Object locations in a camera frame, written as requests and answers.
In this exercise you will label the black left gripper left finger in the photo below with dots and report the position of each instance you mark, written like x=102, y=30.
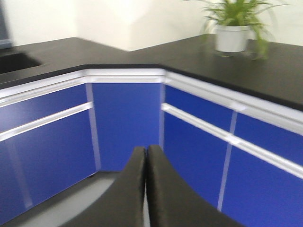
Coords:
x=121, y=205

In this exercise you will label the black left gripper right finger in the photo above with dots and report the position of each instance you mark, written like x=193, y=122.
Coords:
x=172, y=202

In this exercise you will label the blue corner cabinets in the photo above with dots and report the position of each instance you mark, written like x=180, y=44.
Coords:
x=243, y=154

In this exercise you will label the white plant pot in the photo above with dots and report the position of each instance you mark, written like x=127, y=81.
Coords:
x=232, y=39

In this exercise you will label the black sink basin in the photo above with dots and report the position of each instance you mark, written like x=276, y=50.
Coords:
x=13, y=61

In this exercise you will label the green potted plant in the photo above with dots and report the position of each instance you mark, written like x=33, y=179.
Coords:
x=242, y=13

